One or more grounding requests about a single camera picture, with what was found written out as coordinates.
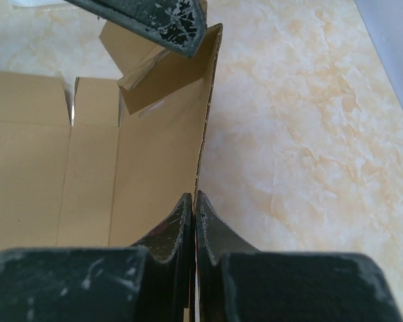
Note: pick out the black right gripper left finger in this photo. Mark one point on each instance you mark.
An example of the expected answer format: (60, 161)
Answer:
(147, 281)

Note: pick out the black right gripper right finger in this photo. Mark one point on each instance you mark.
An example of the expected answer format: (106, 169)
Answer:
(238, 282)

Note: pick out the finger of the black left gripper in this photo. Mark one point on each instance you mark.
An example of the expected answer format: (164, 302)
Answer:
(177, 25)

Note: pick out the brown cardboard box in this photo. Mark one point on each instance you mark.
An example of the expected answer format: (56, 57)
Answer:
(106, 171)

